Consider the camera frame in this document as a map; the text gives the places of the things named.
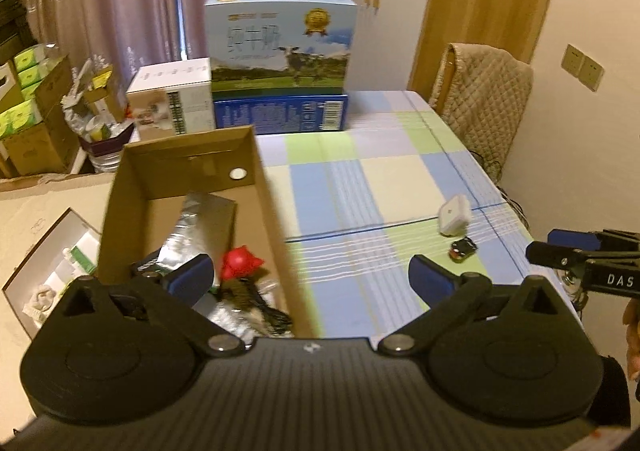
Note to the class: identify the brown storage carton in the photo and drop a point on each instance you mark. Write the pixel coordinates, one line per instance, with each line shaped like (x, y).
(45, 141)

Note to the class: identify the white ceramic figure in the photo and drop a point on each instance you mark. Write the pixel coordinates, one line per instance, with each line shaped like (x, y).
(40, 300)

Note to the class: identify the wooden door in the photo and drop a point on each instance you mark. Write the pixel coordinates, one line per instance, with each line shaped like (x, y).
(495, 6)

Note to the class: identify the person's right hand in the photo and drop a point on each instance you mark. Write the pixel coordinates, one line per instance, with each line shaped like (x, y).
(634, 341)

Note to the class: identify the purple box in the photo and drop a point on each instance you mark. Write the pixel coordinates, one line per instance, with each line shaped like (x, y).
(107, 143)

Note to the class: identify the small black red object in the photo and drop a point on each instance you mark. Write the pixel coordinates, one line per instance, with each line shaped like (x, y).
(462, 249)

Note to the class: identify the blue cow print carton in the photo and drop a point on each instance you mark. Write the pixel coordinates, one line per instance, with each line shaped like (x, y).
(280, 41)

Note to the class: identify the white printed box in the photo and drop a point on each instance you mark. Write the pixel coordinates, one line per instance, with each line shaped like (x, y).
(167, 96)

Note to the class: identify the round metal stand base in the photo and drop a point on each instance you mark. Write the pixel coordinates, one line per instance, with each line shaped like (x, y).
(572, 286)

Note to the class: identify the clear water bottle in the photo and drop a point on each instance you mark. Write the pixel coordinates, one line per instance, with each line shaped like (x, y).
(106, 163)

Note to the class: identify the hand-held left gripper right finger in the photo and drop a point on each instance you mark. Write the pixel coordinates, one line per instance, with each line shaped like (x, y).
(430, 278)

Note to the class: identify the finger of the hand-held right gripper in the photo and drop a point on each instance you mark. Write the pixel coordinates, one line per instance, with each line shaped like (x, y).
(572, 238)
(550, 255)

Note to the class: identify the stack of green tissue packs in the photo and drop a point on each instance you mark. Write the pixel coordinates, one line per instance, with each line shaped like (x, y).
(29, 67)
(20, 118)

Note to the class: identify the open white gift box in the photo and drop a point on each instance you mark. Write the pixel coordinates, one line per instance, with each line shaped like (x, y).
(55, 256)

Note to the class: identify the cardboard box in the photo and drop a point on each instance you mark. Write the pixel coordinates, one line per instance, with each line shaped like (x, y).
(200, 166)

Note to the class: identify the flat dark blue box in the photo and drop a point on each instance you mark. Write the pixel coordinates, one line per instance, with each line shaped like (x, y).
(280, 112)

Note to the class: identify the red toy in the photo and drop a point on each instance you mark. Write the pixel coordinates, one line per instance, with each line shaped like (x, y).
(241, 263)

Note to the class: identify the bin of clutter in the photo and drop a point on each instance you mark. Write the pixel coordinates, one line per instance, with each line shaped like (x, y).
(92, 91)

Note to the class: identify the silver foil packet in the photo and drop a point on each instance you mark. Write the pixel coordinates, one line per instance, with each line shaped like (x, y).
(200, 221)

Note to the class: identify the white green tube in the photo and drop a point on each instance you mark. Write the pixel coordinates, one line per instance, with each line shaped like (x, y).
(80, 260)

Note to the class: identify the chair with quilted cover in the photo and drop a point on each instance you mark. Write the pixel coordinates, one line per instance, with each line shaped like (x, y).
(485, 101)

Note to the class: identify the small white case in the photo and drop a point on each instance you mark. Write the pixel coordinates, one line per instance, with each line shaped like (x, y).
(454, 216)

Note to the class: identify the beige wall switch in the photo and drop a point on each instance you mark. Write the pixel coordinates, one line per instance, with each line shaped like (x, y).
(592, 73)
(572, 62)

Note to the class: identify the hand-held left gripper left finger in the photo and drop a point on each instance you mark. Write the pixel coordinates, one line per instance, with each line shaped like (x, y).
(192, 277)

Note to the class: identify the checked tablecloth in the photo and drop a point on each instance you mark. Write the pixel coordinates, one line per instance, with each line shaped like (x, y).
(350, 211)

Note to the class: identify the white display carton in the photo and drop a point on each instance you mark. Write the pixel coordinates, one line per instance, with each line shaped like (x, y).
(7, 81)

